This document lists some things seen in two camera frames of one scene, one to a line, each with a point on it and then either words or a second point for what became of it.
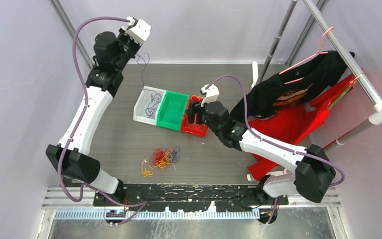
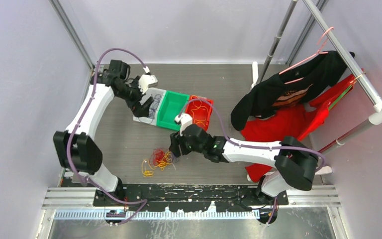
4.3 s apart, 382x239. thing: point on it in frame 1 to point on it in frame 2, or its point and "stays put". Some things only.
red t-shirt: x=292 y=124 stays put
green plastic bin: x=171 y=111 stays put
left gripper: x=123 y=35 to x=139 y=110
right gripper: x=191 y=112 to x=176 y=139
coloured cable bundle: x=159 y=158 stays put
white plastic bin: x=146 y=108 stays put
